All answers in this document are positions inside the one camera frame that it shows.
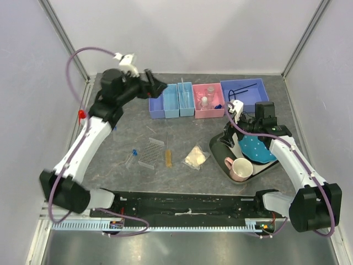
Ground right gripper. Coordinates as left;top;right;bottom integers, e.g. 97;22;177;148
217;109;261;148

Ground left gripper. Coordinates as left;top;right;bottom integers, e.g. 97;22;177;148
116;70;167;105

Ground glass dropper bottle white bulb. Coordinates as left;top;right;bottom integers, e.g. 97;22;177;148
198;96;212;110

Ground bag of white gloves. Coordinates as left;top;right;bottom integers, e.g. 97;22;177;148
182;145;210;170

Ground black metal ring stand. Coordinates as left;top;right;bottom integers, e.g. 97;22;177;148
228;83;257;101

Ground small glass stopper bottle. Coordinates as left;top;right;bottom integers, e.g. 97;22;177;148
206;86;215;102

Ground brown test tube brush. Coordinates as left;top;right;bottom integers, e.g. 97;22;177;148
165;132;172;168

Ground blue cap small vial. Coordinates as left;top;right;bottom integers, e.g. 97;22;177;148
113;126;117;141

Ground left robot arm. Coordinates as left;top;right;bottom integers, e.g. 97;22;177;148
39;68;167;217

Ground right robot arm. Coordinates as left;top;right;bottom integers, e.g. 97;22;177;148
219;100;342;237

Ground dark green tray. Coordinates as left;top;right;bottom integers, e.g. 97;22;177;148
208;132;279;185

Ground blue dotted plate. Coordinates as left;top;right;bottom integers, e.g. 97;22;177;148
238;135;277;164

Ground small purple bin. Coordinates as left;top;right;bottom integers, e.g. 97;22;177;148
149;94;165;119

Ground left light blue bin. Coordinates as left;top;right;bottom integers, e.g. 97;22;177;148
163;84;179;119

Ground light blue bin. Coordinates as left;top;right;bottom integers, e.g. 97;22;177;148
177;82;195;117
163;84;179;119

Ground right light blue bin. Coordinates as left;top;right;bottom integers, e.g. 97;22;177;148
177;82;195;117

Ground pink mug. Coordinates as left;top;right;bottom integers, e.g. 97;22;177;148
224;157;253;182

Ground pink bin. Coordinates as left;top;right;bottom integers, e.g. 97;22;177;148
192;83;225;119

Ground white square plate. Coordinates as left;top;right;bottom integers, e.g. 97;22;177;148
231;140;278;176

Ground large purple bin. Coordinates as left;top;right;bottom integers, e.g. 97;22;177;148
220;78;269;113

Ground clear test tube rack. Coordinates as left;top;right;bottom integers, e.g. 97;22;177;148
138;138;165;170

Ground red cap wash bottle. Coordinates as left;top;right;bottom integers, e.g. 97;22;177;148
78;109;89;126

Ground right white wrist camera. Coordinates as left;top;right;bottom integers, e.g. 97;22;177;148
227;99;244;124

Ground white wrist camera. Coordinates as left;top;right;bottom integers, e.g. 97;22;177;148
114;52;140;77
227;99;244;124

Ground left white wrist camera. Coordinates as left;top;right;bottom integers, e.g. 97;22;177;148
114;52;140;77

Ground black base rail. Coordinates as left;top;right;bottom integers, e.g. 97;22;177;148
89;189;285;229

